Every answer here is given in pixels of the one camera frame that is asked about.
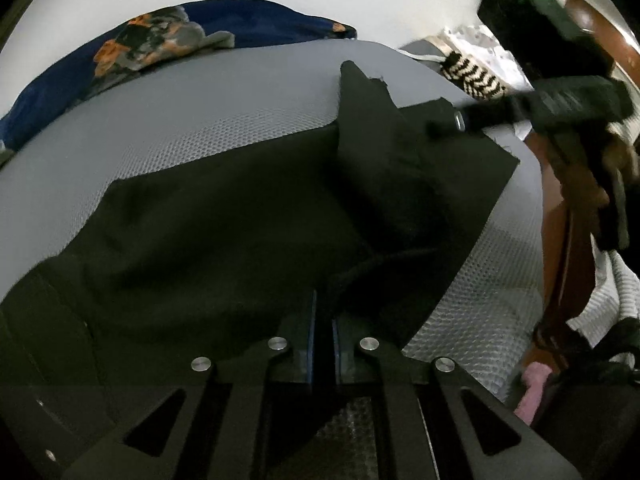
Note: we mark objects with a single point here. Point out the brown wooden bed frame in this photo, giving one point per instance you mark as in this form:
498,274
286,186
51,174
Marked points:
552,240

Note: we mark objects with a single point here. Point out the white lace cloth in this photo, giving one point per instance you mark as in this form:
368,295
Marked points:
480,40

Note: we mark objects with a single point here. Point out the black white striped cloth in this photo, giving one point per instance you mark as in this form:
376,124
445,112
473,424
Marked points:
472,77

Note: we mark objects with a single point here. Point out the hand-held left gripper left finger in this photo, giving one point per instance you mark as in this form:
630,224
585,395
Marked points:
311,345

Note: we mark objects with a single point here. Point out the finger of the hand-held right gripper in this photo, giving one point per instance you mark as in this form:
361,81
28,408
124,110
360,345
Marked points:
475,116

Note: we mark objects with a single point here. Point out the pink cloth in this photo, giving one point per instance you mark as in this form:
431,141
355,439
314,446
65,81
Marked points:
534,392

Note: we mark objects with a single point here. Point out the grey mesh mattress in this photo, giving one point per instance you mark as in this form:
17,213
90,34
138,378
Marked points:
175,125

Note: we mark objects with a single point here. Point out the blue floral blanket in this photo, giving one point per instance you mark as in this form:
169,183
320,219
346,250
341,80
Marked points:
260,20

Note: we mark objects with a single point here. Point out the person's right hand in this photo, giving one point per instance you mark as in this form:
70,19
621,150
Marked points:
617,157

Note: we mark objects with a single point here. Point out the white knit cloth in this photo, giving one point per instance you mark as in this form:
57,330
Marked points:
607,295

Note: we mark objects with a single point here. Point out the dark cloth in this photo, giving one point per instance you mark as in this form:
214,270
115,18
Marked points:
590,410

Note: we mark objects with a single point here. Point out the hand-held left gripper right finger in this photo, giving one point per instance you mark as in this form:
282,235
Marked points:
339,347

